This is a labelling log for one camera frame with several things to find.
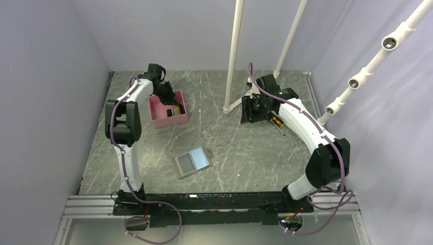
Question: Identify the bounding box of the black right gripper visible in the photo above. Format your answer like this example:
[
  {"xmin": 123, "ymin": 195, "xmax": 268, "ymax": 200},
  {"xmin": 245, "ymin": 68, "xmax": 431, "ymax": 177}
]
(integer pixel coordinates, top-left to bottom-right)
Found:
[{"xmin": 240, "ymin": 95, "xmax": 272, "ymax": 124}]

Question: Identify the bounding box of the grey leather card holder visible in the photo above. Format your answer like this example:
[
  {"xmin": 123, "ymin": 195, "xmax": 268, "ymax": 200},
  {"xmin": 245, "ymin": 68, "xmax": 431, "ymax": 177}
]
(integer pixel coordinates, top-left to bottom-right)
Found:
[{"xmin": 174, "ymin": 146, "xmax": 213, "ymax": 179}]

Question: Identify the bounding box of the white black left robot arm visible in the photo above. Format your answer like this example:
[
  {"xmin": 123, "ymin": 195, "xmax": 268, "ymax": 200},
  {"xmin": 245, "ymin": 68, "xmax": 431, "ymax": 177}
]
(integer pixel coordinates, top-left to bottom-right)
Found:
[{"xmin": 105, "ymin": 63, "xmax": 186, "ymax": 214}]

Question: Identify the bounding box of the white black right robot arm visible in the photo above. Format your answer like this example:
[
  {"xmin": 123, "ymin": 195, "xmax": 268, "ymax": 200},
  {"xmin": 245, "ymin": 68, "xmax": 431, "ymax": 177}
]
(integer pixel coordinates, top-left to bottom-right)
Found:
[{"xmin": 240, "ymin": 75, "xmax": 350, "ymax": 212}]

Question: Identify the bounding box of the orange card in box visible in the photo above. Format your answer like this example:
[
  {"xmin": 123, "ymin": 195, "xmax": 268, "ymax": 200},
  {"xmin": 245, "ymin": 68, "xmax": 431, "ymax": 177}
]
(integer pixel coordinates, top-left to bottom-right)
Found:
[{"xmin": 172, "ymin": 106, "xmax": 182, "ymax": 116}]

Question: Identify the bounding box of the yellow black screwdriver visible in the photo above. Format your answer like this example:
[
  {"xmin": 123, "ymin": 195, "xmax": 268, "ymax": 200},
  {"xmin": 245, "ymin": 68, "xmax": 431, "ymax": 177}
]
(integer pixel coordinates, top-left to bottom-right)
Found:
[{"xmin": 268, "ymin": 115, "xmax": 286, "ymax": 136}]

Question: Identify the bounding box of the pink plastic box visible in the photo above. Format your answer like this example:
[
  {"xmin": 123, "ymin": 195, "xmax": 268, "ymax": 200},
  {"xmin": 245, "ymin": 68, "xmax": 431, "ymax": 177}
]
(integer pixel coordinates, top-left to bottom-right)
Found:
[{"xmin": 148, "ymin": 90, "xmax": 188, "ymax": 128}]

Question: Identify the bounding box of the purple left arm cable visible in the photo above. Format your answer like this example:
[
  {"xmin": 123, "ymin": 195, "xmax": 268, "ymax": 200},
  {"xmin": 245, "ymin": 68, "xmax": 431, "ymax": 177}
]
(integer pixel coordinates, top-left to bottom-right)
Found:
[{"xmin": 110, "ymin": 76, "xmax": 183, "ymax": 245}]

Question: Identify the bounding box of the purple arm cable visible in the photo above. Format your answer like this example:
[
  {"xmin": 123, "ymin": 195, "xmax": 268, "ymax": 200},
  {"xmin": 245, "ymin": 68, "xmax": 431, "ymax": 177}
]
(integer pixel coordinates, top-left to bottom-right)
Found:
[
  {"xmin": 247, "ymin": 62, "xmax": 354, "ymax": 237},
  {"xmin": 110, "ymin": 76, "xmax": 183, "ymax": 245}
]

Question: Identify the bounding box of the white PVC pipe frame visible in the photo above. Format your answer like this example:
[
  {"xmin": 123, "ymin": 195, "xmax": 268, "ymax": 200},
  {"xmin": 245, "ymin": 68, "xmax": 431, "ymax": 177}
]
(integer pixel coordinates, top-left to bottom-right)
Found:
[{"xmin": 223, "ymin": 1, "xmax": 323, "ymax": 114}]

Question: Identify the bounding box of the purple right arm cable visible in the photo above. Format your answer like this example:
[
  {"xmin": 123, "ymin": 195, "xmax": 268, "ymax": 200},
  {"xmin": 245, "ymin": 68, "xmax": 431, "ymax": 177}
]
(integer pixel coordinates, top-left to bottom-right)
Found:
[{"xmin": 247, "ymin": 62, "xmax": 354, "ymax": 237}]

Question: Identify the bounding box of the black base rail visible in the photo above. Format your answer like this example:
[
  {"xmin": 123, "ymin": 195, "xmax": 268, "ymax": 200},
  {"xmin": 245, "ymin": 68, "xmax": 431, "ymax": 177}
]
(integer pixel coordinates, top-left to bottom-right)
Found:
[{"xmin": 113, "ymin": 191, "xmax": 314, "ymax": 228}]

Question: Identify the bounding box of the aluminium extrusion frame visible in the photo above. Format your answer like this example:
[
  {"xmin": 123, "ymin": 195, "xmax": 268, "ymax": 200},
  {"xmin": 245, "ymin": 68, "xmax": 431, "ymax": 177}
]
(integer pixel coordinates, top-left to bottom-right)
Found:
[{"xmin": 54, "ymin": 72, "xmax": 373, "ymax": 245}]

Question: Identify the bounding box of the white pipe with camera sockets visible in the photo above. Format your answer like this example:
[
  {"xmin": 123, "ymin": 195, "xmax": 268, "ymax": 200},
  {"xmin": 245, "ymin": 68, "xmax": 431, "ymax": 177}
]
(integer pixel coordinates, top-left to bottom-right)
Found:
[{"xmin": 318, "ymin": 0, "xmax": 432, "ymax": 125}]

